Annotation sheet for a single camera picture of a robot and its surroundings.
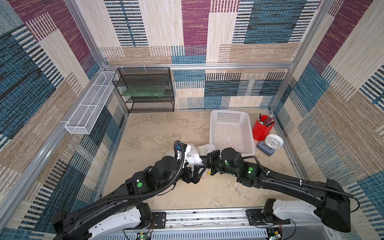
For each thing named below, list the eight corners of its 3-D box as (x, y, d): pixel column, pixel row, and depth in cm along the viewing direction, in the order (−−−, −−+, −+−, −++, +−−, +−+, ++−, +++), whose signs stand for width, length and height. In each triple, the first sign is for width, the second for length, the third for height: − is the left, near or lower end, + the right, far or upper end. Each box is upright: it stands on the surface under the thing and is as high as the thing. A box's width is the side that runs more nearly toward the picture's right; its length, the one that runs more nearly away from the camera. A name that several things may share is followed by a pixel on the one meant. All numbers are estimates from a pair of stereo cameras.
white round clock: (267, 157, 97) (273, 150, 89) (256, 146, 102) (260, 138, 95) (279, 149, 100) (286, 141, 93) (268, 139, 106) (273, 130, 98)
